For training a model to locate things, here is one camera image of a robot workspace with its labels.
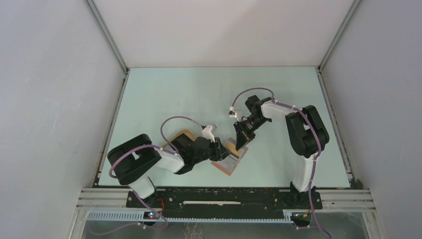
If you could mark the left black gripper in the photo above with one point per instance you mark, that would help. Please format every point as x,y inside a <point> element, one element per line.
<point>220,152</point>

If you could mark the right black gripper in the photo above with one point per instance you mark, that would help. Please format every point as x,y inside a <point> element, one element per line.
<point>242,139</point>

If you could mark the tan credit card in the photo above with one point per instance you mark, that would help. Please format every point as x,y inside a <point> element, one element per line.
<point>238,154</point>

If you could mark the white VIP credit card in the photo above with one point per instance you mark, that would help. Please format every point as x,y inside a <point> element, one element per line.
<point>228,165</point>

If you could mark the yellow oval tray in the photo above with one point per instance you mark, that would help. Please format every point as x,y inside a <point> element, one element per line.
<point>182,139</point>

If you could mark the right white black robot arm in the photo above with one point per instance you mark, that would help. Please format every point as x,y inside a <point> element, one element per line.
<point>307,133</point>

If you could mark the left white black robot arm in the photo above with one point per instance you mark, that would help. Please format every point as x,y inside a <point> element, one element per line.
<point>131,160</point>

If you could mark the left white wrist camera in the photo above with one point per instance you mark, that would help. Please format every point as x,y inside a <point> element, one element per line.
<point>208,132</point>

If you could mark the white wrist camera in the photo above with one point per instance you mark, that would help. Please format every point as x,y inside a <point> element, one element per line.
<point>233,113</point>
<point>208,132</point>

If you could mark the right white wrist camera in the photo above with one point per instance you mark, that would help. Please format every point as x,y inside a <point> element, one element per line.
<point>233,113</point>

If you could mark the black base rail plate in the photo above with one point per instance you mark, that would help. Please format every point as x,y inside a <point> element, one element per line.
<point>232,203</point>

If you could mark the aluminium frame rail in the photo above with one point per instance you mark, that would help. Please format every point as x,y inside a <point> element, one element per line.
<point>121,205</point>

